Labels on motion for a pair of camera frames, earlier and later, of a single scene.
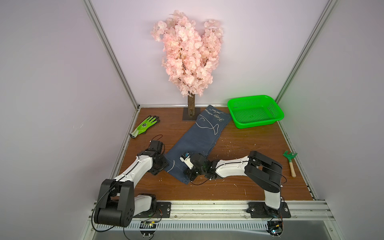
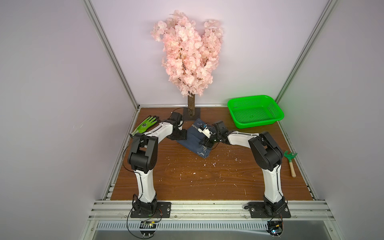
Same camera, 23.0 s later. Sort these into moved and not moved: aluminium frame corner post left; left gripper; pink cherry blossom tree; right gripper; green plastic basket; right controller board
Moved: left gripper; right gripper
Not moved: pink cherry blossom tree; right controller board; green plastic basket; aluminium frame corner post left
